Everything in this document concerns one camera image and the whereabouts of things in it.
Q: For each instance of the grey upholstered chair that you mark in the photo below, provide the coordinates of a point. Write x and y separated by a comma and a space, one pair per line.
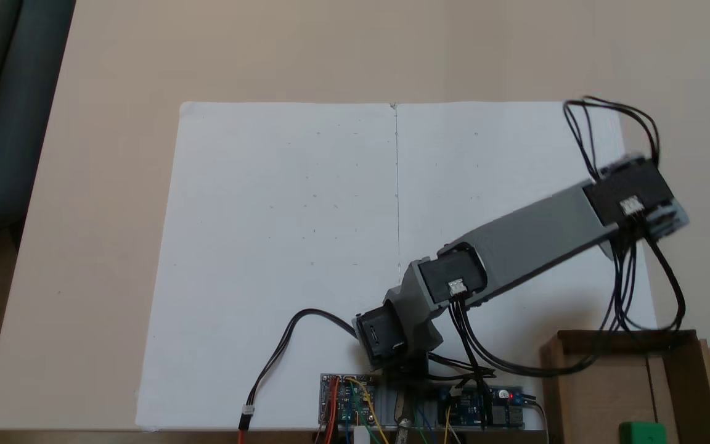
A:
22, 92

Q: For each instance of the white paper sheet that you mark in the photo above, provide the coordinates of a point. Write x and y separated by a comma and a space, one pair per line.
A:
269, 246

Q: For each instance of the grey-framed circuit board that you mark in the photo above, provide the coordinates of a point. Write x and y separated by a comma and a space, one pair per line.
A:
346, 401

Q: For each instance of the green die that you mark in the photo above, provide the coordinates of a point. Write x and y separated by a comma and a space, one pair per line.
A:
641, 435

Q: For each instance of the white plug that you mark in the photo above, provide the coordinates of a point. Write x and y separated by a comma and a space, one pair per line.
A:
362, 435

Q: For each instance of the blue circuit board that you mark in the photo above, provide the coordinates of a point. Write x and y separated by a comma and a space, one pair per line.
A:
509, 413

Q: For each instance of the metal table clamp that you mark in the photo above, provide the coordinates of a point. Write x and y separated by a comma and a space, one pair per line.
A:
403, 422

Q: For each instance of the brown cardboard box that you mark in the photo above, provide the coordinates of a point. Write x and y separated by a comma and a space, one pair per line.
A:
589, 401

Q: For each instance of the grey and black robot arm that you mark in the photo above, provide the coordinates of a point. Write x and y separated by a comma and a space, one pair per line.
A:
534, 240

